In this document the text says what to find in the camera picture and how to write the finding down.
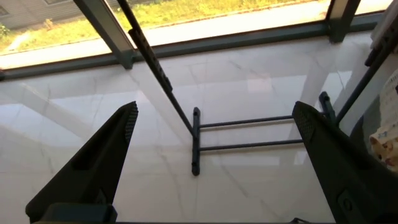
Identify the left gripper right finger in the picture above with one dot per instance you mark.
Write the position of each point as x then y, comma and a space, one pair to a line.
351, 186

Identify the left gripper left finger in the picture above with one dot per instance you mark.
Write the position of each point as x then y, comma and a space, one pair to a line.
93, 180

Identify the cream printed garment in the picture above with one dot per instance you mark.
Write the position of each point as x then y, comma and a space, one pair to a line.
387, 146

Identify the black clothes rack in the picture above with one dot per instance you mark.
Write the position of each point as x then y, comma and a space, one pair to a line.
196, 140

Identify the window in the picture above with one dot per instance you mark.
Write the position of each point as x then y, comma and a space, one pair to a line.
104, 28

